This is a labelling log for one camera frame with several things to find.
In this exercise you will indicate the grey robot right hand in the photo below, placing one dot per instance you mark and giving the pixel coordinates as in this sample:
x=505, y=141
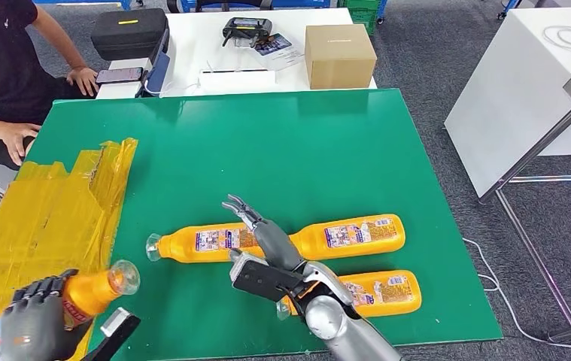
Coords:
x=277, y=246

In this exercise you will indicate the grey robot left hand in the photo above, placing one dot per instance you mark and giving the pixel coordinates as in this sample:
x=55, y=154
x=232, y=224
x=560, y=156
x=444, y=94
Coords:
x=31, y=329

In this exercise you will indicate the person's left hand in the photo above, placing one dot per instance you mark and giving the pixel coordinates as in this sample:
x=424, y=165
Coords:
x=83, y=79

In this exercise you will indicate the person's right hand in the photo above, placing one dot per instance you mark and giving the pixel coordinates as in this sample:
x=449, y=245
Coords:
x=16, y=137

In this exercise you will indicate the orange detergent bottle clear cap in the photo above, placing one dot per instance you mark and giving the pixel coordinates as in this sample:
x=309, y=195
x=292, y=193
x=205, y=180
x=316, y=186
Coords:
x=88, y=294
x=180, y=246
x=315, y=244
x=410, y=304

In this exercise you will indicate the person's left forearm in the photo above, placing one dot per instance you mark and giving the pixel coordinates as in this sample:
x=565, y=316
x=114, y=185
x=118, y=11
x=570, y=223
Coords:
x=61, y=45

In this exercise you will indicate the white box under phone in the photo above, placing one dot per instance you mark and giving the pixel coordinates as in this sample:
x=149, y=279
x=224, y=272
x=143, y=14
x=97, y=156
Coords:
x=115, y=91

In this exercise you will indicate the black smartphone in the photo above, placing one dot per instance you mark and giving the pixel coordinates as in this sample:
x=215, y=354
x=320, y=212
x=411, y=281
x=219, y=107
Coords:
x=118, y=75

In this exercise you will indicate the black carrying case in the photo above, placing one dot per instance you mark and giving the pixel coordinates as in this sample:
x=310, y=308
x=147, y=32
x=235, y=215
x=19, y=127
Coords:
x=125, y=35

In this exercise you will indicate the blue and white device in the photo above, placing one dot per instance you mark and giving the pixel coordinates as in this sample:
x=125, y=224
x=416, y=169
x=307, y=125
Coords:
x=158, y=70

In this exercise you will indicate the yellow taped cardboard sheet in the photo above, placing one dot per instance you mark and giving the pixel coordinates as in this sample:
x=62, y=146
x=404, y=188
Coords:
x=41, y=224

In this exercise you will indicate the white desk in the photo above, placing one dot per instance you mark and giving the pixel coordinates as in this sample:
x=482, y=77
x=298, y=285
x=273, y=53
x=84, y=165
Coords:
x=190, y=50

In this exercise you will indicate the flat white box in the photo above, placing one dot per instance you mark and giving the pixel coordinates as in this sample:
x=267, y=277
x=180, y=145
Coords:
x=235, y=80

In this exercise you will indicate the black chair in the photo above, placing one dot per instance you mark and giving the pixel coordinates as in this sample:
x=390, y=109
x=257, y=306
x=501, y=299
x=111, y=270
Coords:
x=215, y=4

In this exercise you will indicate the black handheld controller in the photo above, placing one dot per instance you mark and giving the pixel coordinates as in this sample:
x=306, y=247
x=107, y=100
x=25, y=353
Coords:
x=246, y=27

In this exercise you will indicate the printed booklet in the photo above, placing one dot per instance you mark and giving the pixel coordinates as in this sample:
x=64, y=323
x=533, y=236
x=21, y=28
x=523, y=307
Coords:
x=277, y=55

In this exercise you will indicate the brown cardboard box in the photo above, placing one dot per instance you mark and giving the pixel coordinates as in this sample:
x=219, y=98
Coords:
x=340, y=60

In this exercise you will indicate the green plastic crate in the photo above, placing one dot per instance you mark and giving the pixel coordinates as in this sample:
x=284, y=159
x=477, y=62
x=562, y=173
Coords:
x=365, y=15

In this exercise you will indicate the white side table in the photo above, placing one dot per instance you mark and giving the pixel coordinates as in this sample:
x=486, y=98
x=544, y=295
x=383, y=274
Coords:
x=514, y=99

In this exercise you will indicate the blue cart leg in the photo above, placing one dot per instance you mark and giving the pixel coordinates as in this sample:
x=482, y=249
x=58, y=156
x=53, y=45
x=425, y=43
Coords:
x=507, y=7

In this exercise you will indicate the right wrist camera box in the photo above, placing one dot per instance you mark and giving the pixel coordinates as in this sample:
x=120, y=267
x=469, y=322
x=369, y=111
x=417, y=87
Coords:
x=265, y=284

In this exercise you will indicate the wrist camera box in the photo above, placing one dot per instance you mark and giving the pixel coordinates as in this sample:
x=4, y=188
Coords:
x=115, y=331
x=265, y=284

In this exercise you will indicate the blue metal frame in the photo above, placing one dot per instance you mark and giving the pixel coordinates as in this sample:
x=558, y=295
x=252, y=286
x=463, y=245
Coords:
x=91, y=2
x=305, y=3

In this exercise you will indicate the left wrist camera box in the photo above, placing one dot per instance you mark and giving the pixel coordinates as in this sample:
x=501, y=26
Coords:
x=115, y=331

